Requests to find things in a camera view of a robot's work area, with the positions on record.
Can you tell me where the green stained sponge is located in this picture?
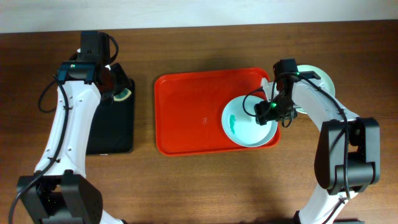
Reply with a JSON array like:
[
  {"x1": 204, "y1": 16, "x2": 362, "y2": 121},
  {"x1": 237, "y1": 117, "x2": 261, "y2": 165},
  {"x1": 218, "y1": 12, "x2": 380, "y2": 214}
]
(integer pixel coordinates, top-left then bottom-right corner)
[{"x1": 113, "y1": 88, "x2": 131, "y2": 101}]

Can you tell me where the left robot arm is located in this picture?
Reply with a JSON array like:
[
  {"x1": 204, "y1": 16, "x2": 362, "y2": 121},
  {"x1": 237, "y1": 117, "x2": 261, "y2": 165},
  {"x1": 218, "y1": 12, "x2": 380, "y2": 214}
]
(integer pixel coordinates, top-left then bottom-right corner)
[{"x1": 16, "y1": 62, "x2": 130, "y2": 223}]

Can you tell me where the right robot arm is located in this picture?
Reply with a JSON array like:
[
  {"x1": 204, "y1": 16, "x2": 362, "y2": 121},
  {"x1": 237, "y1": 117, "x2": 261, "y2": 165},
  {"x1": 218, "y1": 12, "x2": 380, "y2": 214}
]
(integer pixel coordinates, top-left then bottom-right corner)
[{"x1": 254, "y1": 71, "x2": 381, "y2": 223}]

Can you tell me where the mint green plate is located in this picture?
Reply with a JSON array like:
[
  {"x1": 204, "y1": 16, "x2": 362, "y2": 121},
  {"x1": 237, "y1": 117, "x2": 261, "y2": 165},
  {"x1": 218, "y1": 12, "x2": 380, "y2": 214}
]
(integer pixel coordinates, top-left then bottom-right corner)
[{"x1": 293, "y1": 65, "x2": 336, "y2": 114}]

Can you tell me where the red plastic tray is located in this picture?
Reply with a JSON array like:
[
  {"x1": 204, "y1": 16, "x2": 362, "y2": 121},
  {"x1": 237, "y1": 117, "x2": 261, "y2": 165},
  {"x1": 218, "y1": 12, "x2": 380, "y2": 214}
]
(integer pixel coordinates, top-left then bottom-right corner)
[{"x1": 154, "y1": 67, "x2": 269, "y2": 156}]

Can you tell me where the black rectangular tray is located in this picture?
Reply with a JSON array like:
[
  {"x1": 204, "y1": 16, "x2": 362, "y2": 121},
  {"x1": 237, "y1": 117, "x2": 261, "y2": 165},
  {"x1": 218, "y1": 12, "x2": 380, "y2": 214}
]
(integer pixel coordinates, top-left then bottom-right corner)
[{"x1": 86, "y1": 80, "x2": 135, "y2": 155}]

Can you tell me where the light blue plate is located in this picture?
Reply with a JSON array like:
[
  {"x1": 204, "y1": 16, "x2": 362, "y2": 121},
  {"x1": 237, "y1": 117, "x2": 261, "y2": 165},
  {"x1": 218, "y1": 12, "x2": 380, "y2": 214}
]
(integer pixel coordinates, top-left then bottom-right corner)
[{"x1": 221, "y1": 95, "x2": 278, "y2": 147}]

